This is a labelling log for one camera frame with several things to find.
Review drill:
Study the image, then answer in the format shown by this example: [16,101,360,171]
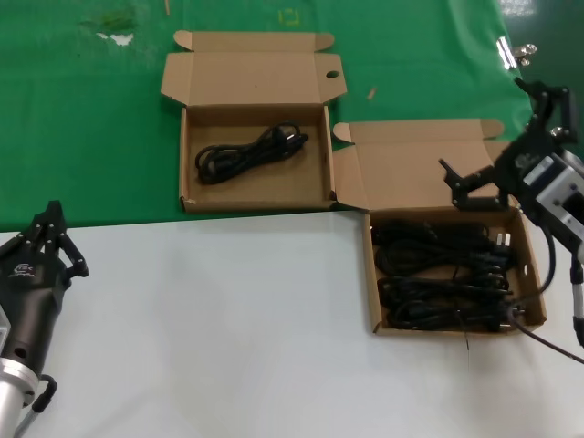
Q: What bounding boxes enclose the green table cloth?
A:
[0,0,571,234]

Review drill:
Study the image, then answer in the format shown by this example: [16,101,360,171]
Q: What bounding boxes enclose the right arm silver-connector cable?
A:
[568,253,584,350]

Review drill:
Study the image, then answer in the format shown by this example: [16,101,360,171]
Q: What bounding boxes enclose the black power cable bundle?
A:
[381,294,527,332]
[194,120,309,185]
[378,272,513,302]
[370,219,515,275]

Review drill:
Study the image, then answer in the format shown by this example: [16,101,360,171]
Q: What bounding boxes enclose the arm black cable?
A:
[11,372,59,438]
[509,218,584,366]

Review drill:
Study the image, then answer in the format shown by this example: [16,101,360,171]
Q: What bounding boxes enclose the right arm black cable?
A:
[509,218,584,366]

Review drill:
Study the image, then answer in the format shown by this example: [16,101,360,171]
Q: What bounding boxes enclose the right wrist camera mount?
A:
[522,152,584,256]

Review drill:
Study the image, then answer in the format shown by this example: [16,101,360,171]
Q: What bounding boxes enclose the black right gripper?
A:
[438,78,574,212]

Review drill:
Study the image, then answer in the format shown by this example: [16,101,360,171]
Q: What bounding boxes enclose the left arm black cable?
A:
[11,372,59,438]

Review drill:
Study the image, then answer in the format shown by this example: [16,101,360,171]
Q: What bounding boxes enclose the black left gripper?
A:
[0,199,90,373]

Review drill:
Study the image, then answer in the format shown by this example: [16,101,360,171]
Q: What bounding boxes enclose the cardboard box with round hole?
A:
[160,30,348,214]
[331,118,548,338]

